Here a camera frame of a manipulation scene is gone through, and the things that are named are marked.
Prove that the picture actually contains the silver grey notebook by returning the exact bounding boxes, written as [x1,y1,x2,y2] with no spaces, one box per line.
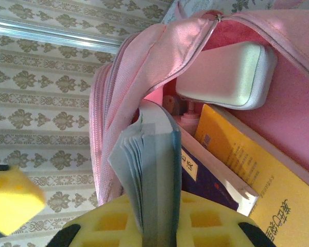
[107,101,182,247]

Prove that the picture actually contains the small pink case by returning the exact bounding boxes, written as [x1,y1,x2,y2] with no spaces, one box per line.
[179,113,200,134]

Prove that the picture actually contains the pink student backpack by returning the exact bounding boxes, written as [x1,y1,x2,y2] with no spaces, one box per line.
[89,0,309,206]

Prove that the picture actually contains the pale green pencil case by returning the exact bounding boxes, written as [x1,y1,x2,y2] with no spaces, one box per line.
[175,40,278,111]

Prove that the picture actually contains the navy book with yellow label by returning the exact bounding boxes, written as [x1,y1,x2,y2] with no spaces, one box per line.
[179,128,260,217]

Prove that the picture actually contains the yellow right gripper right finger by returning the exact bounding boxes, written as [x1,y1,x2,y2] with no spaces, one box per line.
[175,190,276,247]

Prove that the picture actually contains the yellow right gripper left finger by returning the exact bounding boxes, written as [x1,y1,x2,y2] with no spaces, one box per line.
[46,195,145,247]

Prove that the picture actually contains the aluminium corner post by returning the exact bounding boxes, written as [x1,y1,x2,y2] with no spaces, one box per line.
[0,16,124,55]

